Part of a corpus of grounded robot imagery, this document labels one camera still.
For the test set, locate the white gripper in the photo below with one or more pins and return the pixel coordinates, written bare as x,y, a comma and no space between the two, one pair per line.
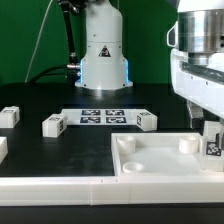
201,85

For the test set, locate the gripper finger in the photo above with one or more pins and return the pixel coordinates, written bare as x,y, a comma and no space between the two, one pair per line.
219,142

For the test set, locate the white square tabletop part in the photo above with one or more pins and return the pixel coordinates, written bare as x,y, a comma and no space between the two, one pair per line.
162,154

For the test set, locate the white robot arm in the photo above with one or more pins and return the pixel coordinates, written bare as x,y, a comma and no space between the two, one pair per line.
196,59

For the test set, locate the white front fence bar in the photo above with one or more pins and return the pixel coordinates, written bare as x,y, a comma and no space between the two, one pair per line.
111,190

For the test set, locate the white base tag plate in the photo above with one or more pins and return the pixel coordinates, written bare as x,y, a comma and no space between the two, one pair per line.
103,116

